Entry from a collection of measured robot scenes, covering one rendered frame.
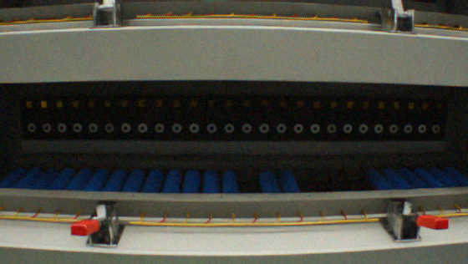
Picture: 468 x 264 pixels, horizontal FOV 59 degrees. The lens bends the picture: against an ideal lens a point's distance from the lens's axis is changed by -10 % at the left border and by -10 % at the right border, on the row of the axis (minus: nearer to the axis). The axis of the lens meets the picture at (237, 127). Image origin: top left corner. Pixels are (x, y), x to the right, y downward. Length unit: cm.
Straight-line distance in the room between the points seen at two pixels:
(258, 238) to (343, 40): 19
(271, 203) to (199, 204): 7
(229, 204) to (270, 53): 14
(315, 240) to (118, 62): 23
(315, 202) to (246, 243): 8
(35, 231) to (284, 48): 28
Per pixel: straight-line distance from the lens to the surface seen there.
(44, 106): 57
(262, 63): 38
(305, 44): 39
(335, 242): 40
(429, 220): 36
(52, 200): 44
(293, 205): 42
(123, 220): 42
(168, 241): 39
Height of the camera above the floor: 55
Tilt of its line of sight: 4 degrees up
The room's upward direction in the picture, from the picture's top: straight up
